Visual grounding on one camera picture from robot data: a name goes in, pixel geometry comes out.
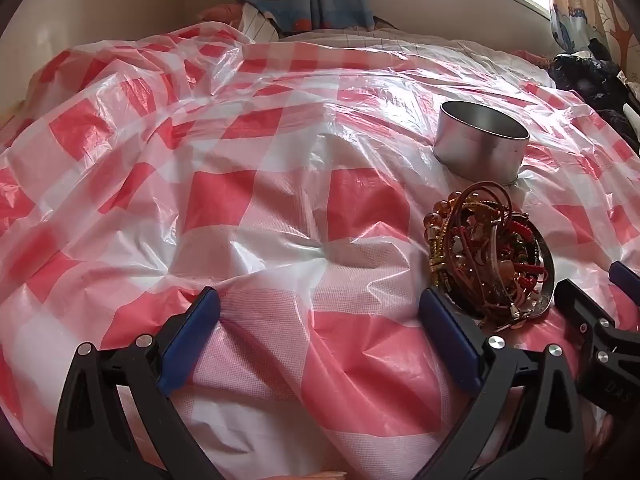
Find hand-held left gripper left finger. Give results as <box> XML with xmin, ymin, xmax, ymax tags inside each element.
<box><xmin>52</xmin><ymin>287</ymin><xmax>223</xmax><ymax>480</ymax></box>

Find red checkered plastic sheet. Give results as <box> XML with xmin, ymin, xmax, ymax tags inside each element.
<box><xmin>0</xmin><ymin>27</ymin><xmax>640</xmax><ymax>480</ymax></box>

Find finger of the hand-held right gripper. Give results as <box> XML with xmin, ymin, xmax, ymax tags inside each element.
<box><xmin>554</xmin><ymin>279</ymin><xmax>640</xmax><ymax>361</ymax></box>
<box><xmin>608</xmin><ymin>261</ymin><xmax>640</xmax><ymax>307</ymax></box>

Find round metal tin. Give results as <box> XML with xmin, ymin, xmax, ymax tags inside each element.
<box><xmin>432</xmin><ymin>101</ymin><xmax>531</xmax><ymax>187</ymax></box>

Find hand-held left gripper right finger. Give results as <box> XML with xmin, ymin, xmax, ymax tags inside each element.
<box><xmin>415</xmin><ymin>287</ymin><xmax>586</xmax><ymax>480</ymax></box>

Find black plastic bag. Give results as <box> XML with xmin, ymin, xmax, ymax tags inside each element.
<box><xmin>547</xmin><ymin>37</ymin><xmax>640</xmax><ymax>156</ymax></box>

